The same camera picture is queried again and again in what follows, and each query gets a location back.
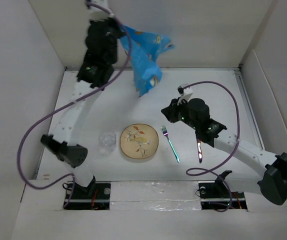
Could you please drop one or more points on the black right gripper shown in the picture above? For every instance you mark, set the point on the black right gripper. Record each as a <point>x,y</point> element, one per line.
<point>170,111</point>

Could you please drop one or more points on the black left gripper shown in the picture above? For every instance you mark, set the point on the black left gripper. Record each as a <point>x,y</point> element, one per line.
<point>113,22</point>

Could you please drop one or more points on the blue space-print cloth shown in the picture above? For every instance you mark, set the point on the blue space-print cloth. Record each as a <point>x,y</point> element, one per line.
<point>144,48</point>

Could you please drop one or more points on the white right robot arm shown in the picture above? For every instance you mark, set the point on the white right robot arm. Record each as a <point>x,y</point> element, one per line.
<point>271,168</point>

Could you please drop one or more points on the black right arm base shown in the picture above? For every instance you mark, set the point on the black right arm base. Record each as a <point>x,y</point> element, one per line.
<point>214,195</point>

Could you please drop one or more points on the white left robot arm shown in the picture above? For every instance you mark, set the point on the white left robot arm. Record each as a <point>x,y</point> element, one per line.
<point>95,72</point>

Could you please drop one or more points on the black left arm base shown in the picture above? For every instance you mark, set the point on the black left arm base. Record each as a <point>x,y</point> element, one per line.
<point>97,200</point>

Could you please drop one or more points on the iridescent fork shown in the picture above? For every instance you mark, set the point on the iridescent fork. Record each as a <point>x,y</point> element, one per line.
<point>166,134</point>

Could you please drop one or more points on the beige bird-pattern plate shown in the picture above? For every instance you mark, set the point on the beige bird-pattern plate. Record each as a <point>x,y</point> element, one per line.
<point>139,141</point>

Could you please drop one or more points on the iridescent knife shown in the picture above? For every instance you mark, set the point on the iridescent knife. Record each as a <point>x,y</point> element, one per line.
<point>199,149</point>

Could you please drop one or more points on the clear plastic cup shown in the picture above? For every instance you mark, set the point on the clear plastic cup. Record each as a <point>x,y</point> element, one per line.
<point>107,142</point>

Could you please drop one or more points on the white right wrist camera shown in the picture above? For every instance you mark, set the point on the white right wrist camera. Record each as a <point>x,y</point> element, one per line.
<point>185,93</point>

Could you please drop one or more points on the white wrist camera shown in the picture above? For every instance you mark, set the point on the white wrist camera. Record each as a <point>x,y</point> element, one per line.
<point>98,10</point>
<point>185,93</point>

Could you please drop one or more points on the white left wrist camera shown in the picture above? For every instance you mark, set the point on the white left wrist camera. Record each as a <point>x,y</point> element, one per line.
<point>98,10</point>

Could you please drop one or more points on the aluminium rail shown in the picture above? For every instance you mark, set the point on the aluminium rail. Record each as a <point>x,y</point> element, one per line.
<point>249,110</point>

